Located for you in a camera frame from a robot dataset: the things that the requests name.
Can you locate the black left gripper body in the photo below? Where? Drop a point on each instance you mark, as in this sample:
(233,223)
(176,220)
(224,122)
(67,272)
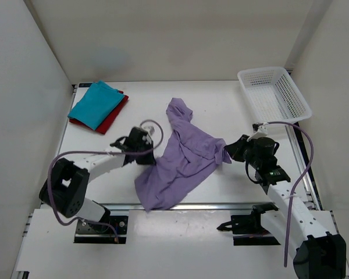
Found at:
(147,143)

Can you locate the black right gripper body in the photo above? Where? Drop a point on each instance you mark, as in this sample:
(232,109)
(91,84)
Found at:
(249,151)

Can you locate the red t shirt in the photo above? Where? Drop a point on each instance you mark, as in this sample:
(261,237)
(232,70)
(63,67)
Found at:
(105,125)

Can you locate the lilac t shirt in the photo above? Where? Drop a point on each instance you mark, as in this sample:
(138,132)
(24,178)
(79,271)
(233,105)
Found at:
(191,156)

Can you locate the teal t shirt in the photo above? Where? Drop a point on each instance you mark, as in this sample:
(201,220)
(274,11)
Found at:
(96,104)

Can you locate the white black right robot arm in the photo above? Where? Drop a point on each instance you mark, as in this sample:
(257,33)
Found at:
(314,250)

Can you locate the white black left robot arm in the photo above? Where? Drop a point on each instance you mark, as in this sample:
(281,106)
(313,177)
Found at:
(70,179)

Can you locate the white plastic basket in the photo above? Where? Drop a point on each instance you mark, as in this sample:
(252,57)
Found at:
(273,95)

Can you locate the blue label sticker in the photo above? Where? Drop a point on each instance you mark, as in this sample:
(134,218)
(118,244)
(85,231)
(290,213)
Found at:
(84,85)

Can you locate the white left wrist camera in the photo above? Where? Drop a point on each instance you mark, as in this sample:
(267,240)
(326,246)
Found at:
(148,128)

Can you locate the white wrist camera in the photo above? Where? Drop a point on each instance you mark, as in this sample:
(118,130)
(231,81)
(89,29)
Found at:
(148,128)
(259,130)

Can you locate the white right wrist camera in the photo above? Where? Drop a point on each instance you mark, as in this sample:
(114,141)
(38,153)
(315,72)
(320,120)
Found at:
(259,130)

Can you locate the aluminium table rail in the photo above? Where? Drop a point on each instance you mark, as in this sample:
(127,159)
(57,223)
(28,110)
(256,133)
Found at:
(187,206)

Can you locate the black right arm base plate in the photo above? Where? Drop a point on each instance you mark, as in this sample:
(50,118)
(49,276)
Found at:
(247,231)

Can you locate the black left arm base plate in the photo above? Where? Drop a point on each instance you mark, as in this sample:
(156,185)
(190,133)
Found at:
(87,233)

